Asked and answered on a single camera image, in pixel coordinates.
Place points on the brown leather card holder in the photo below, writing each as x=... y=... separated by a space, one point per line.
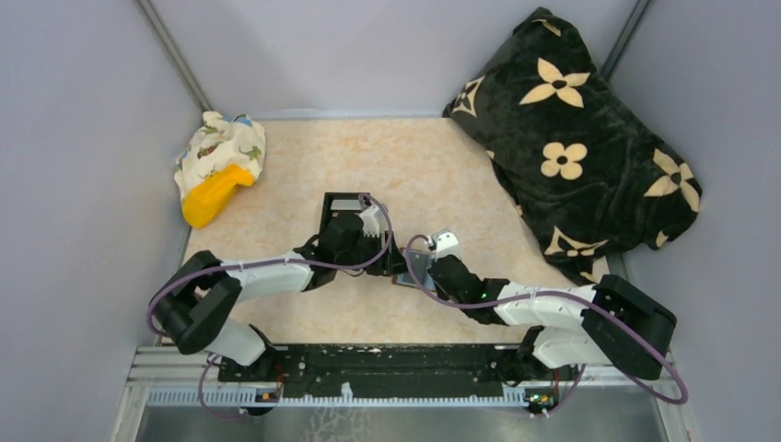
x=421 y=261

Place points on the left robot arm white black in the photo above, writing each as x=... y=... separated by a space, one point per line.
x=193 y=308

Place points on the dinosaur print yellow cloth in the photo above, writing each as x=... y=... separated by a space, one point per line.
x=223 y=155

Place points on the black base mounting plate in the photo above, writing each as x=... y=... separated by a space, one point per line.
x=425 y=371

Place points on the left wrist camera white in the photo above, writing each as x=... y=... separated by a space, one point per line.
x=374 y=222

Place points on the black plastic card tray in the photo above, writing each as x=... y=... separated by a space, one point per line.
x=341 y=210

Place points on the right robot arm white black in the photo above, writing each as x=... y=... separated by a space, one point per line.
x=610 y=323

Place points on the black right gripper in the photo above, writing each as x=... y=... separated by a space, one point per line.
x=420 y=268

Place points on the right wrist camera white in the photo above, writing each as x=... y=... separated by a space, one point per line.
x=445 y=243

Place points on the aluminium front rail frame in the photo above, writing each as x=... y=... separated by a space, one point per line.
x=170 y=378

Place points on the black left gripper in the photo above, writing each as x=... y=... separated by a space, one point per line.
x=390 y=262

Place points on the black floral plush blanket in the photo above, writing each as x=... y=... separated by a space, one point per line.
x=586 y=175

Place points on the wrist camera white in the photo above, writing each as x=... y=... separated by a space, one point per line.
x=374 y=222
x=445 y=243

